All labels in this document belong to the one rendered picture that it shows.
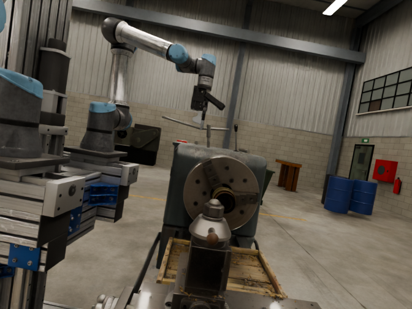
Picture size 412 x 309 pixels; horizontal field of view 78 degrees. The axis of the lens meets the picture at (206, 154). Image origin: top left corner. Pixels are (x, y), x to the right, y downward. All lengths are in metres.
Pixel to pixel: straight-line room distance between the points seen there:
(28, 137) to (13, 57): 0.34
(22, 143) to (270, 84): 11.38
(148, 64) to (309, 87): 7.05
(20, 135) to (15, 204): 0.19
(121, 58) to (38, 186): 0.86
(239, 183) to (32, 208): 0.70
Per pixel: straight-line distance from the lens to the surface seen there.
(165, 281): 0.76
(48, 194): 0.79
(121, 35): 1.34
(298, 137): 12.07
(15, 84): 0.86
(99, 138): 1.27
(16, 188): 0.84
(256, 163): 1.23
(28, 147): 0.86
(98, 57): 12.18
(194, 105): 1.26
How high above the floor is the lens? 1.29
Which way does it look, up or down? 3 degrees down
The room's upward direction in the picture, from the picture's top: 9 degrees clockwise
